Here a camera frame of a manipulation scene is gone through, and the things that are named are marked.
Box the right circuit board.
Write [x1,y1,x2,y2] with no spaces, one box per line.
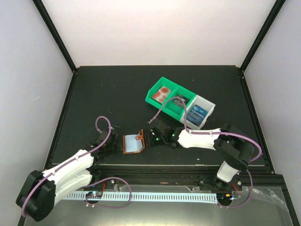
[221,193,240,200]

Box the white slotted cable duct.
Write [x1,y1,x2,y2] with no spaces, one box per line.
[63,191,217,204]

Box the brown leather card holder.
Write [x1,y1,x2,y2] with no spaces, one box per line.
[123,129,145,154]

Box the white bin with blue cards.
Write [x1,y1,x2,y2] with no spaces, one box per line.
[178,95,215,130]

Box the green bin with black cards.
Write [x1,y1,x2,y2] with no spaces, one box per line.
[162,86,196,121]

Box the green bin with red cards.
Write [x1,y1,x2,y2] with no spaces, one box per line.
[145,77,179,109]

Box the left black frame post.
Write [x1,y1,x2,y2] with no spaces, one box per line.
[33,0,77,73]

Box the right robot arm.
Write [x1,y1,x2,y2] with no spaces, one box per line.
[143,119,255,191]

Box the red card stack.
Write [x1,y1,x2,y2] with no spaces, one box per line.
[152,86,171,104]

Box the right black frame post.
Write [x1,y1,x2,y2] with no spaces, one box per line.
[240,0,286,72]

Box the circuit board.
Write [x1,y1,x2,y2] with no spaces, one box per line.
[221,193,240,200]
[86,191,103,199]

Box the blue card stack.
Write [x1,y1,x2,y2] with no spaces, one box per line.
[186,105,208,126]

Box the left circuit board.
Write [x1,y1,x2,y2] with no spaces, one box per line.
[86,191,103,199]

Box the black frame post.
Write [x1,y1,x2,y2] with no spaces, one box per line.
[33,0,77,73]
[240,0,286,72]

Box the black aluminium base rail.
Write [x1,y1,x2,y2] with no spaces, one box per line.
[35,164,285,189]

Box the black card stack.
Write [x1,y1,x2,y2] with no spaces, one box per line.
[174,94,190,108]

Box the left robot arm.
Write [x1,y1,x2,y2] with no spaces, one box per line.
[16,129,120,222]

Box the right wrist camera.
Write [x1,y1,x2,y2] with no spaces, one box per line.
[151,120,168,134]

